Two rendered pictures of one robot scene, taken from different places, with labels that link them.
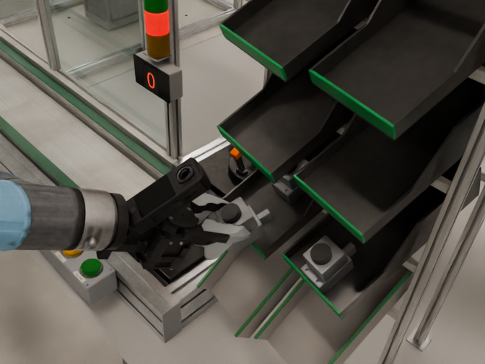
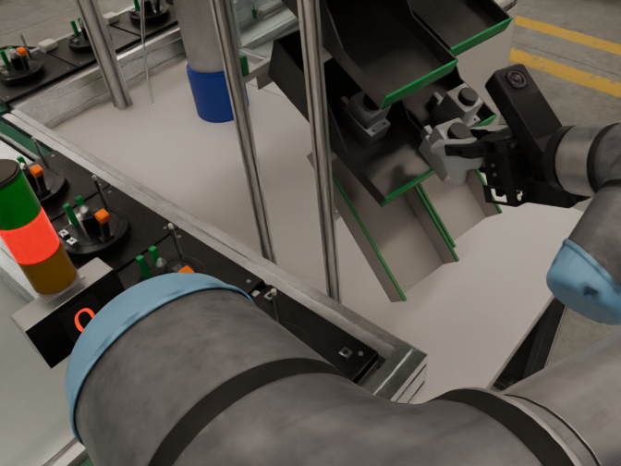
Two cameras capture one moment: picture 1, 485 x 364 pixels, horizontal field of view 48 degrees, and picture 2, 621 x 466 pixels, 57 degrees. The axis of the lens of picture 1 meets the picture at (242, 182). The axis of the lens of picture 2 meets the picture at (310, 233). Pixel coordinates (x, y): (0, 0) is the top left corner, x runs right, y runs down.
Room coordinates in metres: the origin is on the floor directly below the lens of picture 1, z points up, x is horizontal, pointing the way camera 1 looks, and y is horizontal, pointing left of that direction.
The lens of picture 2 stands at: (0.73, 0.66, 1.73)
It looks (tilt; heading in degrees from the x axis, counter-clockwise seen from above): 43 degrees down; 273
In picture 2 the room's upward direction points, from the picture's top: 7 degrees counter-clockwise
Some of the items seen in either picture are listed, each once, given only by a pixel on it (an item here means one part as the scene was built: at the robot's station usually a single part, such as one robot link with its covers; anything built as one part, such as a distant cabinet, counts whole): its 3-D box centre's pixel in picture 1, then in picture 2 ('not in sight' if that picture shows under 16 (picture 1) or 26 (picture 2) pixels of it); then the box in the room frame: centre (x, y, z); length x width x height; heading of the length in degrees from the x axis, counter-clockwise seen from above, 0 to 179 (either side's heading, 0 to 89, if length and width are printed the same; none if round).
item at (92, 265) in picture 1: (91, 268); not in sight; (0.70, 0.30, 0.96); 0.04 x 0.04 x 0.02
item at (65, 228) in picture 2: not in sight; (89, 220); (1.22, -0.20, 1.01); 0.24 x 0.24 x 0.13; 48
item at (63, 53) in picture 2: not in sight; (86, 30); (1.48, -1.15, 1.01); 0.24 x 0.24 x 0.13; 48
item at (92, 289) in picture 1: (74, 258); not in sight; (0.74, 0.35, 0.93); 0.21 x 0.07 x 0.06; 48
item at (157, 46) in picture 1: (158, 42); (46, 263); (1.06, 0.20, 1.28); 0.05 x 0.05 x 0.05
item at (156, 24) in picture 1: (156, 20); (27, 232); (1.06, 0.20, 1.33); 0.05 x 0.05 x 0.05
